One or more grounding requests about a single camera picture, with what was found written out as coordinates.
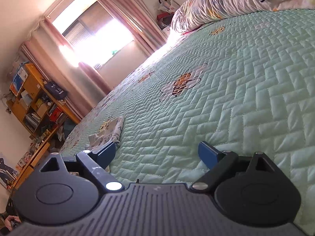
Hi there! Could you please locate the wooden bookshelf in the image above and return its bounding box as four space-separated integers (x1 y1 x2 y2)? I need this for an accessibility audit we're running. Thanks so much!
6 62 80 190

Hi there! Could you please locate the dark blue hanging bag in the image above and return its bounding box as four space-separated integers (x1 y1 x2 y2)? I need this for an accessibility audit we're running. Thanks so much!
44 81 68 101

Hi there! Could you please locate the green quilted bee bedspread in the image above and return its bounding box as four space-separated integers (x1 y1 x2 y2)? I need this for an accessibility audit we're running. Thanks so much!
61 9 314 235

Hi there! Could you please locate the pink curtain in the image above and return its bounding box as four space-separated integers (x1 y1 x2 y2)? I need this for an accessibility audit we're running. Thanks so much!
21 18 112 120
97 0 167 55

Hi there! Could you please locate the person's left hand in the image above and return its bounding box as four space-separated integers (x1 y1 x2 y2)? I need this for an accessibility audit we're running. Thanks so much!
4 215 21 232

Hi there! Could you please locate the plush toy pile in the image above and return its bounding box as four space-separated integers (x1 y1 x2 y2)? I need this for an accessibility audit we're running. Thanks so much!
156 0 179 30

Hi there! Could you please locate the portrait poster on wall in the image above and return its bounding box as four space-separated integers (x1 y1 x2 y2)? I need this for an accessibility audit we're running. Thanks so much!
0 153 18 190

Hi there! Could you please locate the floral pillow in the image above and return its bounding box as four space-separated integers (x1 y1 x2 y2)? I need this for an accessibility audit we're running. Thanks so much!
171 0 314 34

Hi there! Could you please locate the pink curtain right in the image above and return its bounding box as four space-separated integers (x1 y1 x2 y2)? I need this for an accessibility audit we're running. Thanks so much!
97 0 167 55

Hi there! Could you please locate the pink curtain left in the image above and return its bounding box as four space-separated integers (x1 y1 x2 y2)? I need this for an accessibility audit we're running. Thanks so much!
21 18 112 120

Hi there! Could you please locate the white letter-print shirt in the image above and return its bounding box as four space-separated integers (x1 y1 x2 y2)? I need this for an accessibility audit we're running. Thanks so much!
86 116 125 151

